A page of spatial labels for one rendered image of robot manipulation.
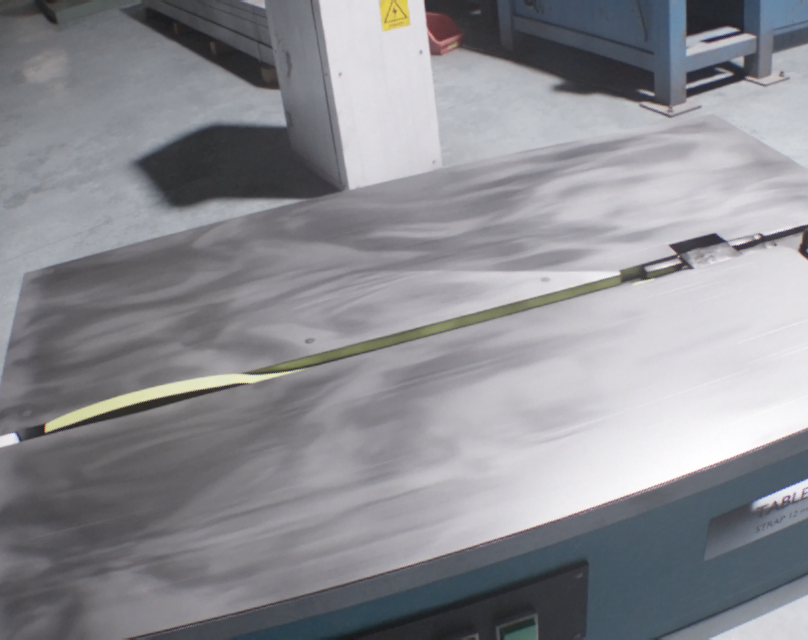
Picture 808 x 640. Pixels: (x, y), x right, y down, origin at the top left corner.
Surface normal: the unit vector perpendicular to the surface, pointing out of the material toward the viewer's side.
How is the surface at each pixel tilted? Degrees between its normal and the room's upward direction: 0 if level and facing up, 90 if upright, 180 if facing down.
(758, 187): 0
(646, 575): 90
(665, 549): 90
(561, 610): 90
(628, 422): 0
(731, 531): 90
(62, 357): 0
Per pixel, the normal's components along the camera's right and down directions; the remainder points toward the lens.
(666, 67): -0.86, 0.36
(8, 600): -0.11, -0.84
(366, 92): 0.51, 0.41
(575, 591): 0.29, 0.49
